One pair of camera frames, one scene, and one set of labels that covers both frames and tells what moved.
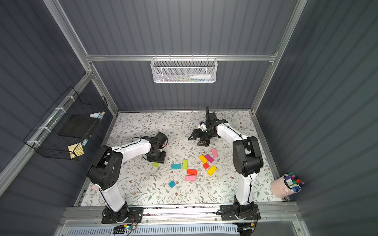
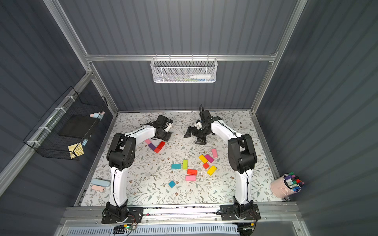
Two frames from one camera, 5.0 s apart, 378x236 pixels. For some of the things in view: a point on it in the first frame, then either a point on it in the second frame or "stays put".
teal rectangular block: [175, 166] stays put
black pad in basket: [77, 126] stays put
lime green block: [185, 164] stays put
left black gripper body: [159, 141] to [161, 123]
